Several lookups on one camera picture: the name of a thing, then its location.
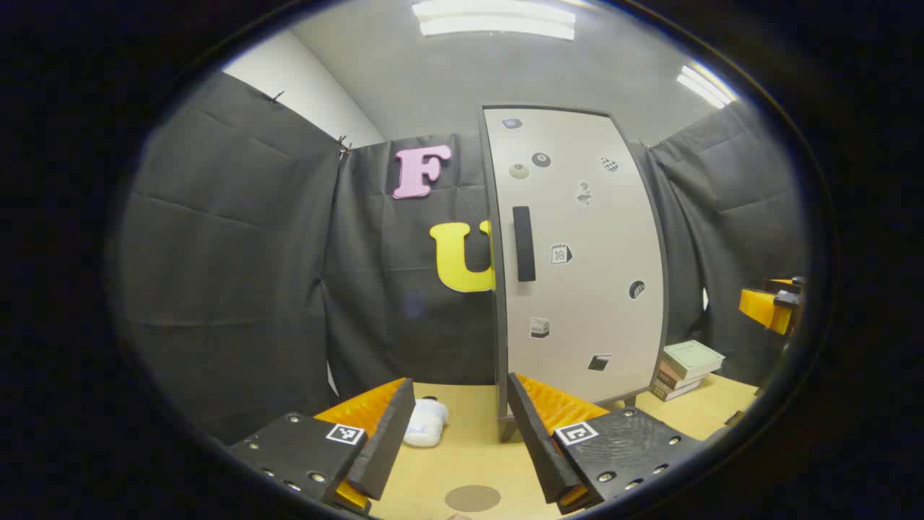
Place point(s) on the grey cabinet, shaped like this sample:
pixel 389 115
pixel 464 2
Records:
pixel 498 325

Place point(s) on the brown round coaster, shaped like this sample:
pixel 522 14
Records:
pixel 473 498

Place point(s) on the ceiling light panel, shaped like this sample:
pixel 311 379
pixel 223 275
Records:
pixel 706 85
pixel 494 20

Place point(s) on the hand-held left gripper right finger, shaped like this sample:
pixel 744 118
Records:
pixel 538 448

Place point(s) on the dark red book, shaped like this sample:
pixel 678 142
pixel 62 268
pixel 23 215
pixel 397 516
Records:
pixel 668 375

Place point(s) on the white fluffy toy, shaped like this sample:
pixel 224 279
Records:
pixel 426 426

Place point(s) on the grey cabinet door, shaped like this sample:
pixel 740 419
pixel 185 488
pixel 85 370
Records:
pixel 592 303

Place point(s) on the black backdrop cloth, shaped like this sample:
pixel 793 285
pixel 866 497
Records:
pixel 238 253

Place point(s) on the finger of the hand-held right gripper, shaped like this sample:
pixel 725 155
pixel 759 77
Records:
pixel 761 307
pixel 787 284

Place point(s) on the beige book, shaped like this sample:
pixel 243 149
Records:
pixel 671 393

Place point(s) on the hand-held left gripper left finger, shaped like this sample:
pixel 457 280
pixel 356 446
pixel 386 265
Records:
pixel 390 440

